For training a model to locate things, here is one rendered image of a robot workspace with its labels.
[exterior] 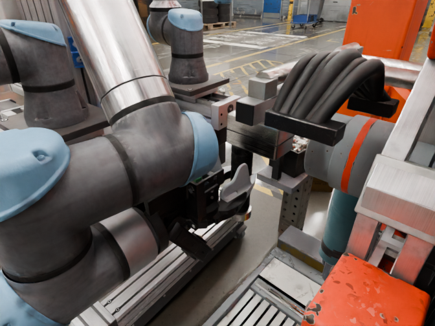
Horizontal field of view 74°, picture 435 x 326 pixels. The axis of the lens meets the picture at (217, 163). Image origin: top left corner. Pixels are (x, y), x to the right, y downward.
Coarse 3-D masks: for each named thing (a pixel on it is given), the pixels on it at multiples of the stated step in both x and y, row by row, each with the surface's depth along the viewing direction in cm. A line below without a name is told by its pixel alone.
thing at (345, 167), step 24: (336, 120) 50; (360, 120) 48; (312, 144) 51; (336, 144) 48; (360, 144) 46; (384, 144) 44; (312, 168) 52; (336, 168) 48; (360, 168) 46; (360, 192) 48
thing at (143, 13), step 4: (136, 0) 724; (140, 0) 734; (144, 0) 742; (148, 0) 751; (152, 0) 760; (136, 4) 727; (140, 4) 737; (144, 4) 746; (148, 4) 755; (140, 8) 741; (144, 8) 750; (148, 8) 759; (140, 12) 744; (144, 12) 753; (148, 12) 763; (140, 16) 748; (144, 16) 757; (148, 16) 766; (144, 20) 761; (144, 24) 764
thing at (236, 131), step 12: (228, 120) 43; (228, 132) 44; (240, 132) 42; (252, 132) 41; (264, 132) 39; (276, 132) 38; (240, 144) 43; (252, 144) 42; (264, 144) 40; (276, 144) 39; (288, 144) 42; (264, 156) 41; (276, 156) 40
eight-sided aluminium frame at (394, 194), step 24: (432, 72) 25; (408, 96) 26; (432, 96) 25; (408, 120) 25; (408, 144) 24; (384, 168) 25; (408, 168) 24; (432, 168) 25; (384, 192) 24; (408, 192) 23; (432, 192) 22; (360, 216) 26; (384, 216) 25; (408, 216) 23; (432, 216) 22; (360, 240) 27; (384, 240) 65; (408, 240) 24; (432, 240) 23; (408, 264) 25
